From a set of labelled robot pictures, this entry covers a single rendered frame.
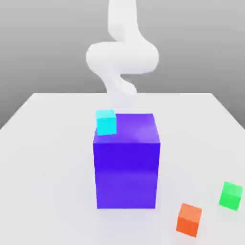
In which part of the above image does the small cyan cube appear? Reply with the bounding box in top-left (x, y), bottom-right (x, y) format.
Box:
top-left (95, 109), bottom-right (118, 136)

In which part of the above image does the small orange cube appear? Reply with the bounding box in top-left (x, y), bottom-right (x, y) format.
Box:
top-left (176, 202), bottom-right (203, 238)

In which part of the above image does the small green cube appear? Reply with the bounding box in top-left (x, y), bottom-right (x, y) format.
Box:
top-left (218, 181), bottom-right (244, 212)

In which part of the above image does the large purple box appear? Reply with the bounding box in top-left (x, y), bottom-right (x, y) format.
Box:
top-left (92, 113), bottom-right (161, 210)

